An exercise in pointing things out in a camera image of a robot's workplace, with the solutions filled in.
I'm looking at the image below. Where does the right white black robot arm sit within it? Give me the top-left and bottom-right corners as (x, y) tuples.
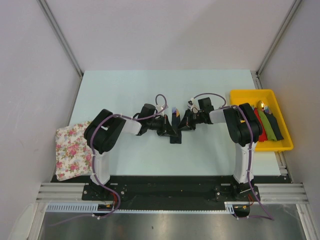
(178, 97), (263, 199)

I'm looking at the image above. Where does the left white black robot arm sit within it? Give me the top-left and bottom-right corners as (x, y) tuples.
(84, 103), (179, 200)

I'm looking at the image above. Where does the red rolled napkin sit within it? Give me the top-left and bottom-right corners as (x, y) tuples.
(254, 108), (268, 142)

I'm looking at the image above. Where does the dark rolled napkin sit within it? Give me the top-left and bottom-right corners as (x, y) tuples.
(264, 112), (284, 141)

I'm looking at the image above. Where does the green rolled napkin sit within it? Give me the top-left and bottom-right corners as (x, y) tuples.
(258, 109), (277, 142)

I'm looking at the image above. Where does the yellow plastic bin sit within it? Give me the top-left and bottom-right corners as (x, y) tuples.
(230, 89), (294, 152)

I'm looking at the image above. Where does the gold spoon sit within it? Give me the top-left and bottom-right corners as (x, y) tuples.
(257, 100), (265, 111)

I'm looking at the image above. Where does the floral cloth mat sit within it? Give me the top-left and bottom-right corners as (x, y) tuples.
(55, 121), (93, 181)

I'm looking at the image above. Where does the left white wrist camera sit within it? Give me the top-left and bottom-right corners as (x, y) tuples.
(156, 104), (168, 115)

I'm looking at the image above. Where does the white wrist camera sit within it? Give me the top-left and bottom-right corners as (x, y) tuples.
(156, 104), (168, 115)
(187, 98), (199, 114)

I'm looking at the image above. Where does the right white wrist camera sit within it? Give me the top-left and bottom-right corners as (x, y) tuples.
(187, 98), (199, 114)

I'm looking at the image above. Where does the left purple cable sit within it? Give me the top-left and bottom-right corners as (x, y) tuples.
(47, 94), (168, 227)

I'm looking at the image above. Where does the purple cable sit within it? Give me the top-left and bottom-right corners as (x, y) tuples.
(191, 93), (275, 222)
(47, 94), (168, 227)

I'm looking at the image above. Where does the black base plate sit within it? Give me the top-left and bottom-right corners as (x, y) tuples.
(50, 174), (293, 218)

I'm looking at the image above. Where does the right corner aluminium post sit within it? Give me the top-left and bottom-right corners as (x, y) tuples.
(255, 0), (303, 78)

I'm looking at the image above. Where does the corner aluminium post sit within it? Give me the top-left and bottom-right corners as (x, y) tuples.
(37, 0), (84, 77)
(255, 0), (303, 78)

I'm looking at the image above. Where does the white cable duct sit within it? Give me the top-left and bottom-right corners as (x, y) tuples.
(46, 202), (234, 214)

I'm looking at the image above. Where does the aluminium frame rail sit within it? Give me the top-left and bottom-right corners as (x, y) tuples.
(36, 182), (309, 204)

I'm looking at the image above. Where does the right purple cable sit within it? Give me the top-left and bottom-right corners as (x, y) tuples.
(191, 93), (275, 222)

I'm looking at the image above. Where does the left corner aluminium post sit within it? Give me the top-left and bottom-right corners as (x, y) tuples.
(37, 0), (84, 77)

